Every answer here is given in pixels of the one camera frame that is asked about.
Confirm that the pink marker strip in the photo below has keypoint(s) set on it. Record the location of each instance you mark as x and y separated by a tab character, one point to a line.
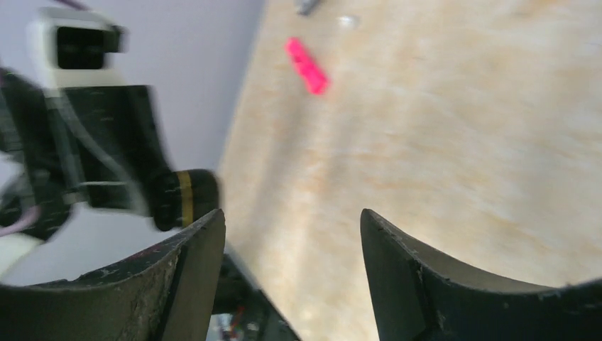
306	66

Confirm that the black round charging case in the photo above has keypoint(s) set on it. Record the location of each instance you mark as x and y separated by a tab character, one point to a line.
177	199

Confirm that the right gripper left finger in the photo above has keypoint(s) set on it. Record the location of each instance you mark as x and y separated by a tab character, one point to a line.
164	292

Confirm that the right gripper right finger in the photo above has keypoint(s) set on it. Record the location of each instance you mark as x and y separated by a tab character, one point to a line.
420	293

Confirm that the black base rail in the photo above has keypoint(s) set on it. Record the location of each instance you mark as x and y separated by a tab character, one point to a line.
242	311

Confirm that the grey card box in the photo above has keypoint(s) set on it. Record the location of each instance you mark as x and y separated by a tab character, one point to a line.
306	7

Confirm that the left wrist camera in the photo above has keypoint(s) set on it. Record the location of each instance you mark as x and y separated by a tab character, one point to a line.
72	47

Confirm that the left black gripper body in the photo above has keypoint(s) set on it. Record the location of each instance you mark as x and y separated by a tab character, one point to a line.
96	145

